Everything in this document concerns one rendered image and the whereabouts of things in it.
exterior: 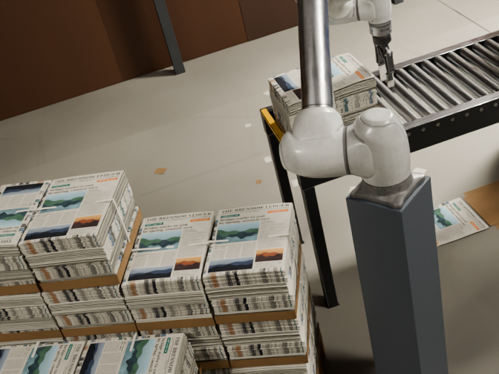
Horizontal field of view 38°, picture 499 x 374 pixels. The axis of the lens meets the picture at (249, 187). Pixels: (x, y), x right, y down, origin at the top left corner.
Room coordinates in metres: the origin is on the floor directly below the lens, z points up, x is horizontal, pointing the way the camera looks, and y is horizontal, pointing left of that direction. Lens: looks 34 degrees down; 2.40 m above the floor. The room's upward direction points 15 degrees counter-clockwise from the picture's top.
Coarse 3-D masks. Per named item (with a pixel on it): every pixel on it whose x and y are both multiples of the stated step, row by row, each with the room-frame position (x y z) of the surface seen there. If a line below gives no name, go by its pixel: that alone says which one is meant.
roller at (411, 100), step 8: (392, 88) 2.86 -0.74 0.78; (400, 88) 2.81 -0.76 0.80; (400, 96) 2.78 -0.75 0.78; (408, 96) 2.72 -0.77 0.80; (416, 96) 2.71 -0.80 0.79; (408, 104) 2.70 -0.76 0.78; (416, 104) 2.65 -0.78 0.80; (424, 104) 2.64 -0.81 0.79; (416, 112) 2.63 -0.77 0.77; (424, 112) 2.57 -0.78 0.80; (432, 112) 2.55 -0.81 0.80
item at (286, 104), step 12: (288, 72) 2.78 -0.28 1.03; (276, 84) 2.70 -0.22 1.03; (288, 84) 2.67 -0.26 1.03; (300, 84) 2.65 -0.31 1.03; (276, 96) 2.67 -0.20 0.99; (288, 96) 2.56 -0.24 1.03; (300, 96) 2.54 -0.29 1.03; (276, 108) 2.70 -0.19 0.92; (288, 108) 2.51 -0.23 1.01; (300, 108) 2.51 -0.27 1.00; (288, 120) 2.52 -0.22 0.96
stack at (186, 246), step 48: (144, 240) 2.15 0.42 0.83; (192, 240) 2.08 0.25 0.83; (240, 240) 2.01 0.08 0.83; (288, 240) 1.96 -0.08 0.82; (96, 288) 1.96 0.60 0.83; (144, 288) 1.92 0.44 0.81; (192, 288) 1.88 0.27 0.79; (240, 288) 1.84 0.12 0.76; (288, 288) 1.81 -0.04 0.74; (96, 336) 1.99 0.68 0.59; (192, 336) 1.90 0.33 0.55; (240, 336) 1.86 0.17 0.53; (288, 336) 1.82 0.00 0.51
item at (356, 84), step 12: (336, 60) 2.77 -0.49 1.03; (348, 60) 2.74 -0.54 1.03; (336, 72) 2.67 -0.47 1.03; (348, 72) 2.63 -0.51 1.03; (360, 72) 2.61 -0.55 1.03; (336, 84) 2.57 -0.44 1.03; (348, 84) 2.54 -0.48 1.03; (360, 84) 2.54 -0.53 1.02; (372, 84) 2.55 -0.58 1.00; (348, 96) 2.54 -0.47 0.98; (360, 96) 2.54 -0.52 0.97; (372, 96) 2.54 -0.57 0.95; (348, 108) 2.53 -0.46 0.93; (360, 108) 2.53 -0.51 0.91; (348, 120) 2.52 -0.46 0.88
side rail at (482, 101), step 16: (496, 96) 2.54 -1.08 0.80; (448, 112) 2.52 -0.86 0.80; (464, 112) 2.50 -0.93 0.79; (480, 112) 2.51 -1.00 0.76; (496, 112) 2.52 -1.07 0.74; (416, 128) 2.48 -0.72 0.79; (432, 128) 2.49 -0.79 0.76; (448, 128) 2.49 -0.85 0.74; (464, 128) 2.50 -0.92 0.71; (480, 128) 2.51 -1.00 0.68; (416, 144) 2.48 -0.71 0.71; (432, 144) 2.49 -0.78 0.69
